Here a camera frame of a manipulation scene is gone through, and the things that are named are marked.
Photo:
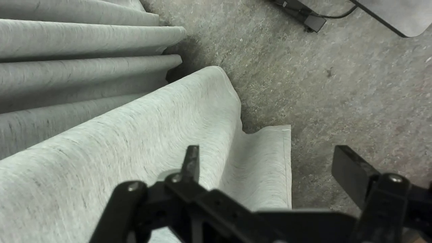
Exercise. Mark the light grey pleated curtain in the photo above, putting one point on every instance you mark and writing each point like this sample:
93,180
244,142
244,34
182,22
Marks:
113,157

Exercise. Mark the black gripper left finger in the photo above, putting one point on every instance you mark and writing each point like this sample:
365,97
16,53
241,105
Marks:
149,211

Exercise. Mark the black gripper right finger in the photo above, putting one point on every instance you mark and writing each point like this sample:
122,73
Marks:
383,203

